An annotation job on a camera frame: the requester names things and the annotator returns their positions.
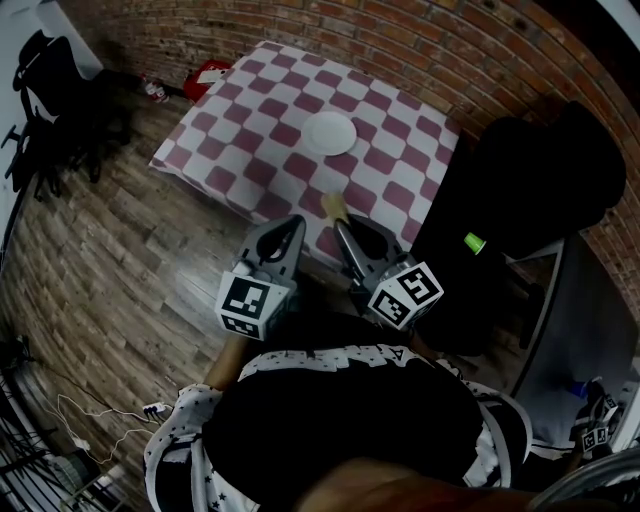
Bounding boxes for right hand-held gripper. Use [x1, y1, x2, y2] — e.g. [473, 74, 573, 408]
[333, 214, 446, 332]

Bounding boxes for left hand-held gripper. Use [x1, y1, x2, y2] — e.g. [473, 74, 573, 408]
[214, 213, 308, 342]

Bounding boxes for yellow scrub sponge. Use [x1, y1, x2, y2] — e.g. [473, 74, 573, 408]
[320, 192, 351, 224]

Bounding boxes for white round plate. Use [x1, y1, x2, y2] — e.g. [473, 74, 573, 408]
[300, 110, 358, 157]

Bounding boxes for person's right forearm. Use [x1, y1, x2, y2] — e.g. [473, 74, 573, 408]
[410, 330, 441, 362]

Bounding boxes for person's left forearm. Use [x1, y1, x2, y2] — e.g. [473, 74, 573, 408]
[206, 337, 254, 392]

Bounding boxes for black side table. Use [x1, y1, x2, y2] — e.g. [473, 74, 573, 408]
[409, 219, 546, 357]

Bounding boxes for red white checkered tablecloth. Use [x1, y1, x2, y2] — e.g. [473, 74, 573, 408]
[148, 40, 462, 270]

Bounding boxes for black star-print shirt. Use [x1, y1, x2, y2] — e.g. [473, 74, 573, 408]
[143, 313, 535, 512]

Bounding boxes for red box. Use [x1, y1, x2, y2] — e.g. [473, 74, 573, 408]
[182, 59, 232, 104]

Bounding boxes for black armchair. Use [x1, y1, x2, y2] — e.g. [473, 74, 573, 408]
[469, 101, 628, 261]

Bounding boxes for red white cans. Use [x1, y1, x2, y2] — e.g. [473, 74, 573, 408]
[140, 74, 171, 105]

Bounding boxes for grey desk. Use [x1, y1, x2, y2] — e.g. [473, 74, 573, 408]
[504, 234, 640, 451]

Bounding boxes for black office chair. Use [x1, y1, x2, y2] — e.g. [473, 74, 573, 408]
[2, 28, 134, 201]

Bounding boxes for spare hand-held gripper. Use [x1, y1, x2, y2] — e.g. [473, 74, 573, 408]
[572, 382, 624, 459]

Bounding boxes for white floor cable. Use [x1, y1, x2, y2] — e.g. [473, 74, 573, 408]
[43, 393, 161, 466]

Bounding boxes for metal wire rack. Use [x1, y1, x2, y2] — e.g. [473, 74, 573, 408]
[0, 379, 131, 512]

